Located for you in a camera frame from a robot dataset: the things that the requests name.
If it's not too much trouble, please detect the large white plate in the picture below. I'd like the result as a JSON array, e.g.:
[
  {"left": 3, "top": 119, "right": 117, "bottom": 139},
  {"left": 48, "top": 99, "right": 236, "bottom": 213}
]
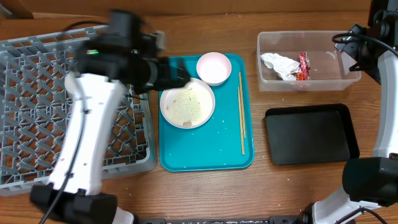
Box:
[{"left": 159, "top": 78, "right": 216, "bottom": 129}]

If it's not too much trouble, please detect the red snack wrapper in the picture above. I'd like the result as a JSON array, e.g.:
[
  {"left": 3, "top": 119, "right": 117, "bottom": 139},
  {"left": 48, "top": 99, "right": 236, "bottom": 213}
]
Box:
[{"left": 295, "top": 52, "right": 310, "bottom": 81}]

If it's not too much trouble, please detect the white napkin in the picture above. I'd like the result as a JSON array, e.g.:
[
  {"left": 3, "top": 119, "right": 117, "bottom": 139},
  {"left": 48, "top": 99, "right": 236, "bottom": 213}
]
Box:
[{"left": 260, "top": 53, "right": 300, "bottom": 81}]

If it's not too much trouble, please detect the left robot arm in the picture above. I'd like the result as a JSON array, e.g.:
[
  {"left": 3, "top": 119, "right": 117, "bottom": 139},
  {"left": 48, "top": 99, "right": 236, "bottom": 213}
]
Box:
[{"left": 30, "top": 9, "right": 190, "bottom": 223}]

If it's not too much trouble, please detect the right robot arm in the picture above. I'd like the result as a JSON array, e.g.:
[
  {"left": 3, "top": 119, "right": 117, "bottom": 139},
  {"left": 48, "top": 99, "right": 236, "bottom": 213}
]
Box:
[{"left": 296, "top": 0, "right": 397, "bottom": 223}]

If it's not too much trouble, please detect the clear plastic bin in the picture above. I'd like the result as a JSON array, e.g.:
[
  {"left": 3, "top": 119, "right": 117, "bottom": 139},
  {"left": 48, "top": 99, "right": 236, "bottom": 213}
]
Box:
[{"left": 256, "top": 30, "right": 361, "bottom": 91}]

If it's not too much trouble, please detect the teal serving tray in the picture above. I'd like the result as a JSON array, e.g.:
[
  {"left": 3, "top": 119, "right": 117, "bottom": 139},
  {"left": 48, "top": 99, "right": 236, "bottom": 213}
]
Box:
[{"left": 159, "top": 54, "right": 255, "bottom": 172}]

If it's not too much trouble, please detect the wooden chopstick right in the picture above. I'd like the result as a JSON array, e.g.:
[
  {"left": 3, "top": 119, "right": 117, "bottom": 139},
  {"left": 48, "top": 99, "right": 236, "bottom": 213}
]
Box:
[{"left": 238, "top": 72, "right": 246, "bottom": 138}]

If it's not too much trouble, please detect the black tray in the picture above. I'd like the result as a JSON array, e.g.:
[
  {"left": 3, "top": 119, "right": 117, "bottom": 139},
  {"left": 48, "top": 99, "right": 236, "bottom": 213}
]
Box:
[{"left": 265, "top": 103, "right": 360, "bottom": 166}]

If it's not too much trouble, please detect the grey plastic dish rack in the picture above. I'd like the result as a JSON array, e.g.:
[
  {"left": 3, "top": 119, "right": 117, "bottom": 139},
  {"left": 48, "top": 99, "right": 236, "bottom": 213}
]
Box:
[{"left": 1, "top": 26, "right": 157, "bottom": 197}]

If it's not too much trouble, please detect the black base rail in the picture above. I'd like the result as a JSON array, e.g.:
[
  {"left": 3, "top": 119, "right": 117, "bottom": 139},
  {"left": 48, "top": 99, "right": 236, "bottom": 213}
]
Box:
[{"left": 138, "top": 215, "right": 299, "bottom": 224}]

